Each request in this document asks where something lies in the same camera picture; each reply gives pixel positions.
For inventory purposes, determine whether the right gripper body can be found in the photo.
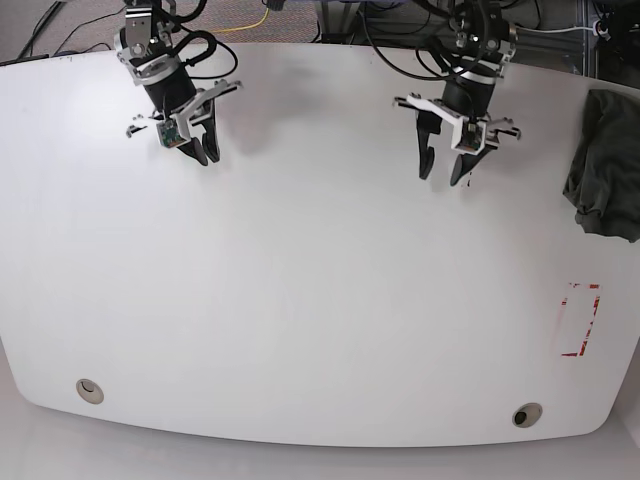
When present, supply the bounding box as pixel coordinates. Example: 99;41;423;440
125;80;243;138

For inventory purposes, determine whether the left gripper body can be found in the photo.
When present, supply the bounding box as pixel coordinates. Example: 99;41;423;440
391;92;523;149

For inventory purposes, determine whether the dark grey t-shirt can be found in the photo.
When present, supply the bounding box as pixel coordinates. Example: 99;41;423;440
563;89;639;243

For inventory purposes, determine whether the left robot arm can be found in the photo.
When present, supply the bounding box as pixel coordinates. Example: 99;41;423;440
316;1;521;186

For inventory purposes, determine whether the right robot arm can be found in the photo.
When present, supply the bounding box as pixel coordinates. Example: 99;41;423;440
114;1;242;166

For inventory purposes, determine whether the red tape rectangle marking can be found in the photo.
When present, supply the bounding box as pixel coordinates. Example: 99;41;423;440
554;283;602;358

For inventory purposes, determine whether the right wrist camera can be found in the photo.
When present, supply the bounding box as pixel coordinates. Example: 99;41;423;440
156;118;186;149

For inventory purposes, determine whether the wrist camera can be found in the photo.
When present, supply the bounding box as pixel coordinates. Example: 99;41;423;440
156;118;186;149
451;117;487;155

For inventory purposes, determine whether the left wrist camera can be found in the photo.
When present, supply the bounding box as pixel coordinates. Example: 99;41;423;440
451;117;487;155

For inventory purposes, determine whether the yellow cable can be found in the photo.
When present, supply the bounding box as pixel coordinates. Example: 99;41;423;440
214;0;274;35

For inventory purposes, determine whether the white cable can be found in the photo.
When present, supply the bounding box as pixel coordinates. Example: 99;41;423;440
539;21;601;37

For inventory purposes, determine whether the right table cable grommet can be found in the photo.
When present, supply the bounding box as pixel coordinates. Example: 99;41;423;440
512;403;543;429

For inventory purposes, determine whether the table cable grommet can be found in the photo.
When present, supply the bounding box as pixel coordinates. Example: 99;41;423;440
512;403;543;429
76;379;104;405

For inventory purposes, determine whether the left table cable grommet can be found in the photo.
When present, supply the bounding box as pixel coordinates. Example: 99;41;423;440
76;379;104;405

